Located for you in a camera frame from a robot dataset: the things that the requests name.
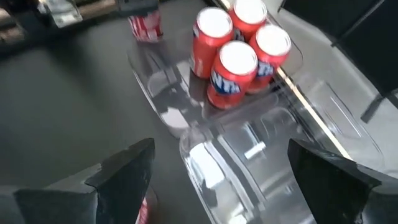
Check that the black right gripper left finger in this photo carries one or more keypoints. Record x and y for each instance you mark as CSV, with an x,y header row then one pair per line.
x,y
118,186

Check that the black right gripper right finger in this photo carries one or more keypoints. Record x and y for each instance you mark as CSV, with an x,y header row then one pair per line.
x,y
335,193

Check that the red Fanta can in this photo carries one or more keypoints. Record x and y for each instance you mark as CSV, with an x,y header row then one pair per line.
x,y
214,40
233,74
247,15
272,49

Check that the clear plastic bin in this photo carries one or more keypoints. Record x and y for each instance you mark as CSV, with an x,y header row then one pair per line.
x,y
236,174
161,93

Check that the silver metal bracket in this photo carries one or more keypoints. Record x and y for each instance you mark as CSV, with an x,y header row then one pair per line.
x,y
59,12

